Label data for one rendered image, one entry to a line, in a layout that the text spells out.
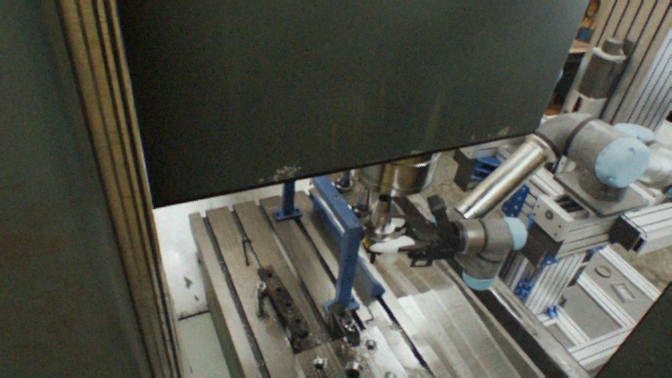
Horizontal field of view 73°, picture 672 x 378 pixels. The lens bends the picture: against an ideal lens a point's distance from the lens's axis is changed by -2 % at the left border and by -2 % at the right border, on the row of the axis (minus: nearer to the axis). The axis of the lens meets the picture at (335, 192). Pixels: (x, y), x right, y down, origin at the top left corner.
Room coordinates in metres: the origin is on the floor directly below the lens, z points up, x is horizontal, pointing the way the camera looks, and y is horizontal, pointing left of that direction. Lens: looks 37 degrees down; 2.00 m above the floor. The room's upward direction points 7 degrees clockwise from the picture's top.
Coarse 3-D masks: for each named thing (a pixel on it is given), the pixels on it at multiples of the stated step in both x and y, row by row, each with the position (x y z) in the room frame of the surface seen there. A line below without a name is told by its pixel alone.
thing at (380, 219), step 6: (378, 198) 0.73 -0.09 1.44; (390, 198) 0.73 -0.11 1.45; (378, 204) 0.72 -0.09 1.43; (384, 204) 0.71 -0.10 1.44; (390, 204) 0.72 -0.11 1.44; (378, 210) 0.71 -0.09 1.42; (384, 210) 0.71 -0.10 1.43; (390, 210) 0.72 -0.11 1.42; (372, 216) 0.72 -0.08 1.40; (378, 216) 0.71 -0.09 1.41; (384, 216) 0.71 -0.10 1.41; (390, 216) 0.72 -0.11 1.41; (372, 222) 0.71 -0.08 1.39; (378, 222) 0.71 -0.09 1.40; (384, 222) 0.71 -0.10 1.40; (390, 222) 0.72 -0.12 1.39; (372, 228) 0.71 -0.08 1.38; (378, 228) 0.71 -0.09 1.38; (384, 228) 0.71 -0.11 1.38
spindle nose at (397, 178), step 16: (416, 160) 0.65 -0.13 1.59; (432, 160) 0.68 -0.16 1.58; (368, 176) 0.66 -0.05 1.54; (384, 176) 0.65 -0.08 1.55; (400, 176) 0.65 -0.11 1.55; (416, 176) 0.66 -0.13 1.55; (432, 176) 0.69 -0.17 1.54; (384, 192) 0.65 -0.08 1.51; (400, 192) 0.65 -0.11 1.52; (416, 192) 0.66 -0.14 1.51
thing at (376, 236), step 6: (366, 222) 0.73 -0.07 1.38; (366, 228) 0.73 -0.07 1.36; (390, 228) 0.72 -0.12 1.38; (372, 234) 0.70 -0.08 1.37; (378, 234) 0.70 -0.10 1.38; (384, 234) 0.70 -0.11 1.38; (390, 234) 0.71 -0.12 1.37; (372, 240) 0.70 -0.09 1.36; (378, 240) 0.70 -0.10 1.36; (384, 240) 0.70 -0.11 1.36
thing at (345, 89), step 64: (128, 0) 0.41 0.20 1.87; (192, 0) 0.44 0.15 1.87; (256, 0) 0.47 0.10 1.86; (320, 0) 0.50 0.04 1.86; (384, 0) 0.54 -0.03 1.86; (448, 0) 0.59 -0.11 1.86; (512, 0) 0.64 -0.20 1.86; (576, 0) 0.70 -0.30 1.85; (128, 64) 0.41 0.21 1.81; (192, 64) 0.44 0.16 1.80; (256, 64) 0.47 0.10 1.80; (320, 64) 0.51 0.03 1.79; (384, 64) 0.55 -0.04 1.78; (448, 64) 0.60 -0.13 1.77; (512, 64) 0.66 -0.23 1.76; (192, 128) 0.43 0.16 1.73; (256, 128) 0.47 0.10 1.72; (320, 128) 0.51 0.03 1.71; (384, 128) 0.56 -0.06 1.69; (448, 128) 0.62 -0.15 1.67; (512, 128) 0.68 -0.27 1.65; (192, 192) 0.43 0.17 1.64
